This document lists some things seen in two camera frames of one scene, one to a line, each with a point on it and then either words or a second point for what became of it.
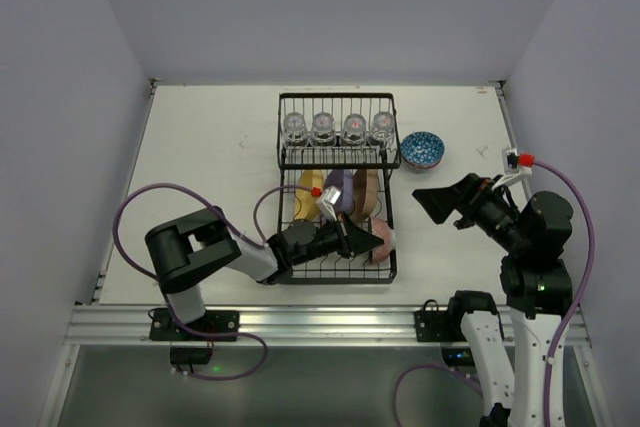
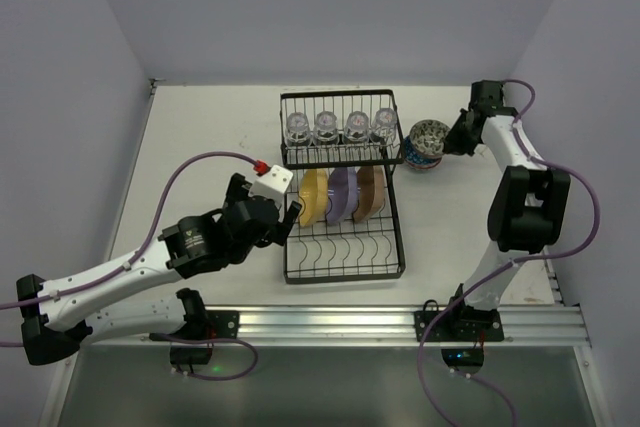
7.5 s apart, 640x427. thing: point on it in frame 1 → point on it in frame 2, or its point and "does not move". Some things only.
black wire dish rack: (336, 156) does not move
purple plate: (345, 180) does not move
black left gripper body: (342, 235) → (273, 220)
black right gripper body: (467, 204) → (460, 132)
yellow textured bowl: (306, 204) does not move
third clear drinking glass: (354, 129) does not move
